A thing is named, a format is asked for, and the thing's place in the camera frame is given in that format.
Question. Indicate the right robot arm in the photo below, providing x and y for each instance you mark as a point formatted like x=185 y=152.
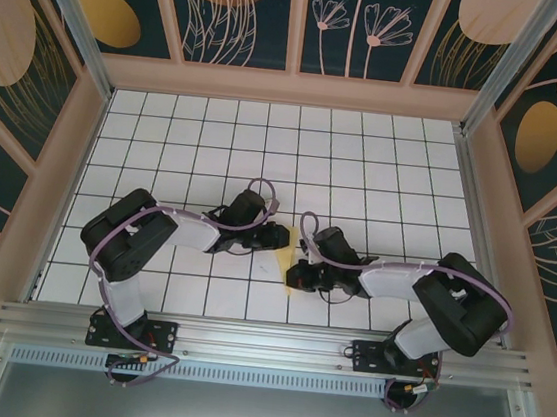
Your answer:
x=468 y=310

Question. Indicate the yellow power connector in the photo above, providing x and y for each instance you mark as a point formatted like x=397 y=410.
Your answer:
x=142 y=359
x=414 y=387

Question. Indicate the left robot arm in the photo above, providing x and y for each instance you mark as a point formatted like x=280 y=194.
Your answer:
x=118 y=245

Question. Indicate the yellow cloth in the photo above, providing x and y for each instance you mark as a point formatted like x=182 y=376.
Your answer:
x=286 y=262

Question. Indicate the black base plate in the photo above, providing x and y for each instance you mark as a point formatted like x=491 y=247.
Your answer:
x=163 y=336
x=364 y=359

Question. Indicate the aluminium side rail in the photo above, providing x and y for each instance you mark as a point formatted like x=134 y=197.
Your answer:
x=467 y=164

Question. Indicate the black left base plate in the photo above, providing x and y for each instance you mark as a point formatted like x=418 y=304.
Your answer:
x=163 y=336

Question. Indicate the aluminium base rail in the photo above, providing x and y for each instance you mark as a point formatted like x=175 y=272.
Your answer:
x=263 y=342

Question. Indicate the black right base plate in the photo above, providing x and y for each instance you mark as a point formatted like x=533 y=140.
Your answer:
x=364 y=359

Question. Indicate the aluminium frame post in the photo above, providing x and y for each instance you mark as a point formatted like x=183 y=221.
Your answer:
x=73 y=19
x=517 y=54

